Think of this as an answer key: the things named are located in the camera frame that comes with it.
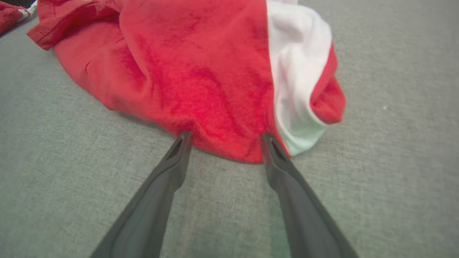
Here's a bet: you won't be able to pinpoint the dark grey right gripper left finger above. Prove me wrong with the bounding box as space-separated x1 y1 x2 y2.
90 130 194 258

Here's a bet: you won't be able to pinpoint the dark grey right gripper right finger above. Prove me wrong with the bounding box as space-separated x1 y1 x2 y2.
260 132 359 258

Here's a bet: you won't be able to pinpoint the red shorts with white stripes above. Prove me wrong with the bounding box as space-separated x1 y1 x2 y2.
27 0 347 164

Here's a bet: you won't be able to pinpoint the red Bulls basketball jersey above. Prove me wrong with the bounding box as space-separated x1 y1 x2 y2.
0 0 37 36

